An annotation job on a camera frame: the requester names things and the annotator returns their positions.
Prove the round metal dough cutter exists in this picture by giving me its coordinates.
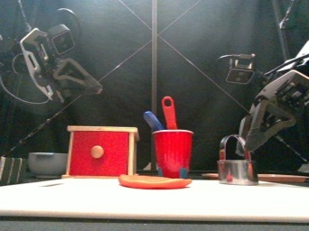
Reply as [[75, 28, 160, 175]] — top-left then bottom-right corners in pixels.
[[216, 134, 259, 186]]

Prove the wooden drawer cabinet box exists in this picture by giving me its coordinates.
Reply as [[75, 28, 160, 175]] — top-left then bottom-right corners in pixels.
[[60, 125, 142, 180]]

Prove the red front wooden drawer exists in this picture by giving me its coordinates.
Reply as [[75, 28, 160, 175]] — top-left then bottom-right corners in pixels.
[[68, 131, 129, 177]]

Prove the grey bowl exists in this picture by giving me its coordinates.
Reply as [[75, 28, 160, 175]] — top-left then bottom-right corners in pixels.
[[28, 152, 68, 177]]

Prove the pink plastic tray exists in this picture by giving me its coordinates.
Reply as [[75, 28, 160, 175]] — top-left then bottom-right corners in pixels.
[[200, 172, 309, 183]]

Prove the red plastic cup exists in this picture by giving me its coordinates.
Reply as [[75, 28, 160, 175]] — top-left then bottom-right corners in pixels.
[[151, 129, 194, 180]]

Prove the blue tape piece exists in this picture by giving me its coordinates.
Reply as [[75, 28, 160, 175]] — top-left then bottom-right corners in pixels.
[[179, 166, 191, 179]]

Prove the dark striped block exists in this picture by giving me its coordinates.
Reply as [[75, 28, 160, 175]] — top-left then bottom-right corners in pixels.
[[0, 156, 28, 185]]

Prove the white cutting board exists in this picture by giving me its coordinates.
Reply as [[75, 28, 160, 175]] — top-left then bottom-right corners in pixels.
[[0, 177, 309, 224]]

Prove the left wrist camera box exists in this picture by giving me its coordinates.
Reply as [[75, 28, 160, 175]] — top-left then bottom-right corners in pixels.
[[47, 23, 77, 56]]

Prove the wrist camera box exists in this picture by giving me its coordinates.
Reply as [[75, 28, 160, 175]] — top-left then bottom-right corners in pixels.
[[224, 53, 257, 85], [47, 23, 77, 56]]

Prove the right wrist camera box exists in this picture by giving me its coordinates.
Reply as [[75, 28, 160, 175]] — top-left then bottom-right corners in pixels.
[[224, 53, 257, 85]]

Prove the vertical metal frame pole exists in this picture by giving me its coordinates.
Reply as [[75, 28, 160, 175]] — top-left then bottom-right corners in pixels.
[[151, 0, 159, 172]]

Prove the black camera cable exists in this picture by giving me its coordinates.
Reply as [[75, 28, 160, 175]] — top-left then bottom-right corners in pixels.
[[216, 53, 255, 61]]

